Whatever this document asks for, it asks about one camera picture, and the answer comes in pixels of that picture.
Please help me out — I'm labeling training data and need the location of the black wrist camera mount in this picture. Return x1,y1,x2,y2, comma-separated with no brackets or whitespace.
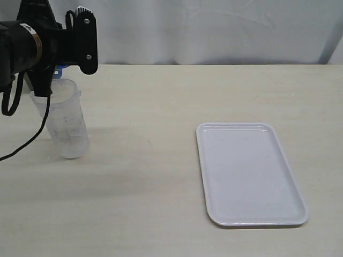
17,0,63,29

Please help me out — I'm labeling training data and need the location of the tall translucent plastic container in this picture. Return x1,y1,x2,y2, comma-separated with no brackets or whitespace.
46,79,89,159

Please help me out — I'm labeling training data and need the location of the blue plastic snap lid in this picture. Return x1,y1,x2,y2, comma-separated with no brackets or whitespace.
53,65,69,79

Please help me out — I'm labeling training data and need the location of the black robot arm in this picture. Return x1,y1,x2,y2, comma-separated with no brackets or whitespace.
1,1,98,97

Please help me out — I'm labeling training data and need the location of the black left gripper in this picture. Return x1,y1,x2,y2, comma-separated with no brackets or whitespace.
26,6,98,97

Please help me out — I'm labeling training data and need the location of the black cable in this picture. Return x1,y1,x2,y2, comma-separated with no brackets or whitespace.
0,72,53,161

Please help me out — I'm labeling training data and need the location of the white rectangular tray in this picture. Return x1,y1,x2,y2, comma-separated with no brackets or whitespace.
196,122,309,228

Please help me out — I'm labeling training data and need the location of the white backdrop curtain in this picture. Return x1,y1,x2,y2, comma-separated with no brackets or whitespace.
0,0,343,65

